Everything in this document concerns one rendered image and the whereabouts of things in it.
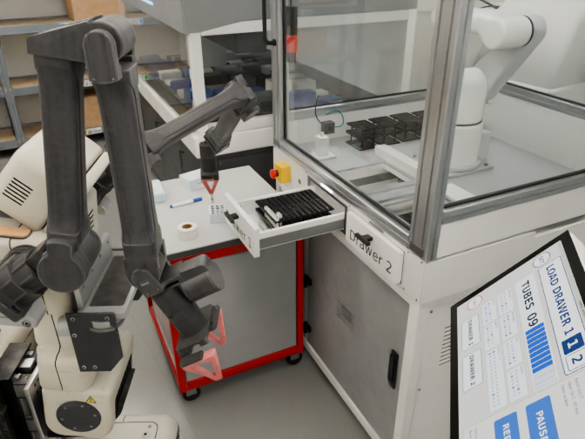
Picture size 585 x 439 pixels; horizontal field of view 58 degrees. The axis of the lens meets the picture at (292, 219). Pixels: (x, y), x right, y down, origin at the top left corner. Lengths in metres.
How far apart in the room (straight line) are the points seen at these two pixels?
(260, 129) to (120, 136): 1.79
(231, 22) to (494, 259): 1.47
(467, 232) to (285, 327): 1.03
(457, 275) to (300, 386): 1.05
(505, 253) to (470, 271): 0.13
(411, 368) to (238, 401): 0.90
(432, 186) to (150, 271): 0.76
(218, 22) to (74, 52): 1.64
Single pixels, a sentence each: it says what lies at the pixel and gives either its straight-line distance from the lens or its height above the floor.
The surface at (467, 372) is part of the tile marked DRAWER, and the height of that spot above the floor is 1.00.
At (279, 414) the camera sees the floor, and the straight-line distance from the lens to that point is 2.29.
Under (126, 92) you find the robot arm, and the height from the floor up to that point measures 1.53.
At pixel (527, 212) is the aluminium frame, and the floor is 1.01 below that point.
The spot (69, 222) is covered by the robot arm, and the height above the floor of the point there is 1.32.
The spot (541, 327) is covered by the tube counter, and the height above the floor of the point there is 1.12.
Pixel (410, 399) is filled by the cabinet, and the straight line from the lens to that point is 1.83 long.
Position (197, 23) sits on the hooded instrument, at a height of 1.41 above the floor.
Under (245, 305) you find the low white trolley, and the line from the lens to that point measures 2.12.
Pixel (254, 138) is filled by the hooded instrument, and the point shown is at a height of 0.86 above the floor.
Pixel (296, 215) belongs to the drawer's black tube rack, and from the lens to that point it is 1.76.
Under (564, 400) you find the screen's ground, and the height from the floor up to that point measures 1.13.
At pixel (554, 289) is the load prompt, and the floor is 1.15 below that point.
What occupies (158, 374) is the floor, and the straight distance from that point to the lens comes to 2.52.
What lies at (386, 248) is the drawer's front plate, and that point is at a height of 0.91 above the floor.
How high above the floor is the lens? 1.73
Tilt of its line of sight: 28 degrees down
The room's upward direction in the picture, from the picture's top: straight up
